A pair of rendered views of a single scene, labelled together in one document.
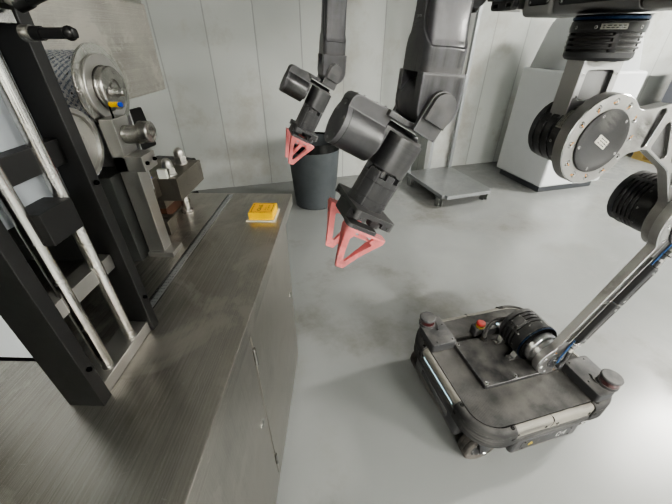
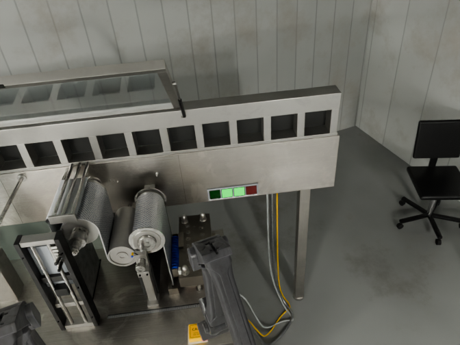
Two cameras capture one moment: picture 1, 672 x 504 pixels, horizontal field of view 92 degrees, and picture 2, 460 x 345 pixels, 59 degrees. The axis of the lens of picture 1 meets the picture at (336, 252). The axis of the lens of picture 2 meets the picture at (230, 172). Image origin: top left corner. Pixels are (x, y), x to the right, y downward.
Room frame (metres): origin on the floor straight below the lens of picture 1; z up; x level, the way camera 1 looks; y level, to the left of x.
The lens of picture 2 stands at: (0.97, -0.76, 2.45)
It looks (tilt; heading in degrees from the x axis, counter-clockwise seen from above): 37 degrees down; 86
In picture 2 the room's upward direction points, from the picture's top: 5 degrees counter-clockwise
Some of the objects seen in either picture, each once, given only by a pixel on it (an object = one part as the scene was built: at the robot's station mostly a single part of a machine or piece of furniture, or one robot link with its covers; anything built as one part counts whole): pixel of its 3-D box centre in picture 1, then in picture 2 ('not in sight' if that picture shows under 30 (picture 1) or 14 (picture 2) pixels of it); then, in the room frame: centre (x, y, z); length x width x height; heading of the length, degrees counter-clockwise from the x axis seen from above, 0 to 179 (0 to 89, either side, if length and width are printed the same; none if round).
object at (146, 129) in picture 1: (146, 131); (140, 267); (0.66, 0.37, 1.18); 0.04 x 0.02 x 0.04; 179
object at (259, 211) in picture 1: (263, 211); (197, 332); (0.85, 0.21, 0.91); 0.07 x 0.07 x 0.02; 89
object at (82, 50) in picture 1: (103, 88); (146, 240); (0.70, 0.45, 1.25); 0.15 x 0.01 x 0.15; 179
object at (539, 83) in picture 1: (571, 103); not in sight; (3.52, -2.34, 0.78); 0.79 x 0.67 x 1.56; 105
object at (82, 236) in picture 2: not in sight; (79, 237); (0.44, 0.43, 1.33); 0.06 x 0.06 x 0.06; 89
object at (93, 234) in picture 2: not in sight; (85, 211); (0.45, 0.58, 1.33); 0.25 x 0.14 x 0.14; 89
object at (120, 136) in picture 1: (147, 192); (146, 279); (0.66, 0.41, 1.05); 0.06 x 0.05 x 0.31; 89
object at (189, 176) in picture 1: (120, 178); (196, 247); (0.88, 0.60, 1.00); 0.40 x 0.16 x 0.06; 89
